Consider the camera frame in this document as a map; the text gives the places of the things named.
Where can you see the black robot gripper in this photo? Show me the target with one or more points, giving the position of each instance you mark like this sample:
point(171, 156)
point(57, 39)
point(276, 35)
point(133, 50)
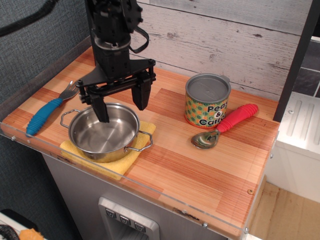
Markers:
point(115, 72)

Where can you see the stainless steel pot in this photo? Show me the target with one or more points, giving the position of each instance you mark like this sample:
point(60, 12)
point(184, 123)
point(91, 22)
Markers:
point(106, 142)

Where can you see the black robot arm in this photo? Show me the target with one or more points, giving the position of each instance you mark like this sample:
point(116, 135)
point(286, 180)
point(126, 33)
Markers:
point(114, 33)

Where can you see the yellow folded cloth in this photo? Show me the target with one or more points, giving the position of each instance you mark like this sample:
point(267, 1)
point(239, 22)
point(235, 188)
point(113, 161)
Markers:
point(127, 160)

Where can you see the peas and carrots can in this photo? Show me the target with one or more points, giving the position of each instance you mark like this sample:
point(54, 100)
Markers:
point(206, 99)

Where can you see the grey cabinet with dispenser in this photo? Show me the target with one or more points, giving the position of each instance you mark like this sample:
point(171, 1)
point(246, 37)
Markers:
point(105, 209)

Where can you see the clear acrylic edge guard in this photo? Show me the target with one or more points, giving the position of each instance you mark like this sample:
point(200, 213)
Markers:
point(227, 229)

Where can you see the orange black object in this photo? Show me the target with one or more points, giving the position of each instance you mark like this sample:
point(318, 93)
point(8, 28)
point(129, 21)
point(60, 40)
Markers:
point(14, 226)

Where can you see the white toy sink unit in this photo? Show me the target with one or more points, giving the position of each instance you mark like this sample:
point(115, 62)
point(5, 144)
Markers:
point(294, 162)

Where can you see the blue handled metal fork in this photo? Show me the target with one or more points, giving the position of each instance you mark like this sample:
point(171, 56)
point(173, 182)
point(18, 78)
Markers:
point(42, 115)

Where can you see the red handled metal spoon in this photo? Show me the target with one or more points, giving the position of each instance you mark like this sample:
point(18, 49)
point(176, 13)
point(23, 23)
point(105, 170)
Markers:
point(209, 139)

